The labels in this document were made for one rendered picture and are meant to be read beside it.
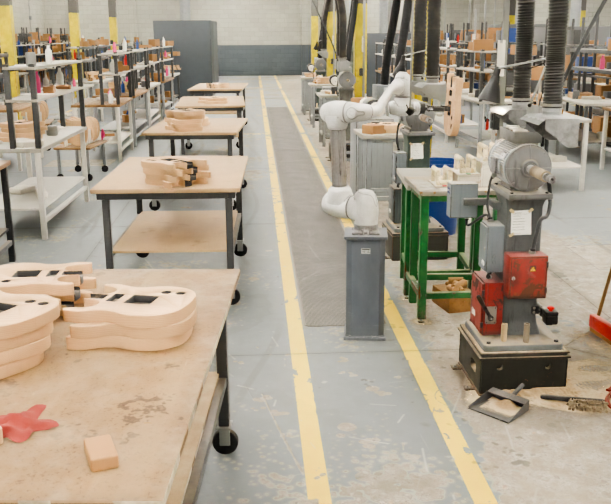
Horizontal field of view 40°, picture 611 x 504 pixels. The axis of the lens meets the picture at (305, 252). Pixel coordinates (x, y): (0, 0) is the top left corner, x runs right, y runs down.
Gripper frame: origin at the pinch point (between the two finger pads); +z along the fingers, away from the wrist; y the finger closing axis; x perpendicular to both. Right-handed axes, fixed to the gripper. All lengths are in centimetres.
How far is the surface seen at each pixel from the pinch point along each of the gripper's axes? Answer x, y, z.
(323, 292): -146, -49, -81
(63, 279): -46, 251, -203
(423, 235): -83, 25, -18
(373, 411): -147, 163, -67
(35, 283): -45, 261, -211
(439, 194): -55, 26, -9
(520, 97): 14, 92, 22
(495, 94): 15, 87, 8
